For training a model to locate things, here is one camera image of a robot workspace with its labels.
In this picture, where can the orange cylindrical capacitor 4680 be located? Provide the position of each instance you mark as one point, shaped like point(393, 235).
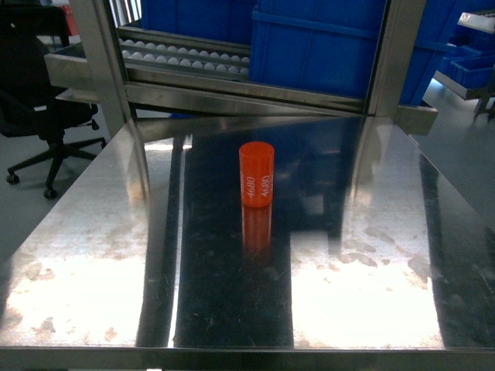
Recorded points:
point(257, 166)

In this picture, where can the large blue plastic crate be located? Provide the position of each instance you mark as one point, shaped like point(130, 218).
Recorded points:
point(320, 46)

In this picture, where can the blue crate rear left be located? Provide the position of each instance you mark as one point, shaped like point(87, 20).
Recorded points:
point(228, 21)

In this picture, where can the stainless steel roller rack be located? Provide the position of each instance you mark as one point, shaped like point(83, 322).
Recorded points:
point(95, 71)

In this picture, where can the small blue bin right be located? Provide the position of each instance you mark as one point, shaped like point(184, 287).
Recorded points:
point(473, 72)

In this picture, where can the blue crate far right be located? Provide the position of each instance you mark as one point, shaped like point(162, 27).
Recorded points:
point(440, 40)

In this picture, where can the black office chair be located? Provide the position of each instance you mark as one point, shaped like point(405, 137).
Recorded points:
point(29, 102)

